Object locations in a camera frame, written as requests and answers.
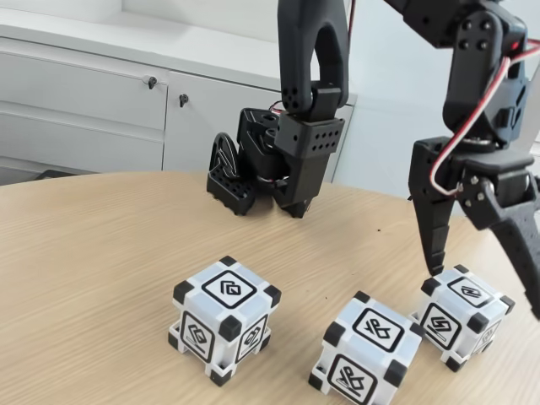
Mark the white cube with zigzag symbol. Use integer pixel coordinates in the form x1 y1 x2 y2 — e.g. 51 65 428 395
411 264 516 373

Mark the white cube with ampersand symbol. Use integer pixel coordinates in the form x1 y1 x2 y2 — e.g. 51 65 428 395
307 290 426 405

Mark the white drawer unit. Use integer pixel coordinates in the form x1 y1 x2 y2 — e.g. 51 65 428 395
491 141 540 235

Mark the white cube with pentagon symbol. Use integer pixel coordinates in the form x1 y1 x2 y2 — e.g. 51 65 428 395
168 255 283 388

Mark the white cabinet with locks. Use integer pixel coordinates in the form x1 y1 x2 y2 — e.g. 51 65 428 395
0 6 359 186

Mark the white slanted post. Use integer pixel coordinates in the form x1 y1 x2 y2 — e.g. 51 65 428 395
466 54 540 227

